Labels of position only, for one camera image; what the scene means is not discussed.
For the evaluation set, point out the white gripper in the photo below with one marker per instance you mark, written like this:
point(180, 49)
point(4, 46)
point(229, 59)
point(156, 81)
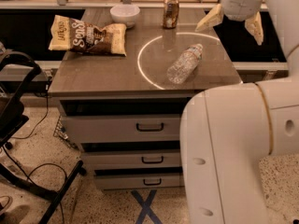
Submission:
point(241, 6)

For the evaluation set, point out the bottom grey drawer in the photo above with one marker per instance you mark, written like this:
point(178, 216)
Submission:
point(148, 181)

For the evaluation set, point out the yellow brown chip bag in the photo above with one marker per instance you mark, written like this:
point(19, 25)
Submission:
point(82, 37)

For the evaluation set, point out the grey drawer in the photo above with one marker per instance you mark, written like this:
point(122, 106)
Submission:
point(148, 181)
point(133, 128)
point(132, 159)

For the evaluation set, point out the brown soda can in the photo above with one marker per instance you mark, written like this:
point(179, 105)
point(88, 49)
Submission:
point(171, 11)

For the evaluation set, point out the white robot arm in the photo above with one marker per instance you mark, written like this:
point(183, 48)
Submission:
point(225, 131)

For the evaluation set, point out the wire basket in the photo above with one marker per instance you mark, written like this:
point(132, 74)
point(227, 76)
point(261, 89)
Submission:
point(60, 133)

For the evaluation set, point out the middle grey drawer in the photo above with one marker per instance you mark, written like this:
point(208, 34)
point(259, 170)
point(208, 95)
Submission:
point(132, 159)

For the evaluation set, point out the top grey drawer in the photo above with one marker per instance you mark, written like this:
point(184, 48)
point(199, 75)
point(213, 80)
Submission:
point(133, 128)

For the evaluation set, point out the blue tape cross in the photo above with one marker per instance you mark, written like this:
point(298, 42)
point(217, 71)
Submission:
point(146, 210)

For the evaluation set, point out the clear plastic water bottle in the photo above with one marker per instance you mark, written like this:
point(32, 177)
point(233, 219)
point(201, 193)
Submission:
point(184, 65)

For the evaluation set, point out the white ceramic bowl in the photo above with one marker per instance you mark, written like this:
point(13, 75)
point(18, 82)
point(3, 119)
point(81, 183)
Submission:
point(126, 14)

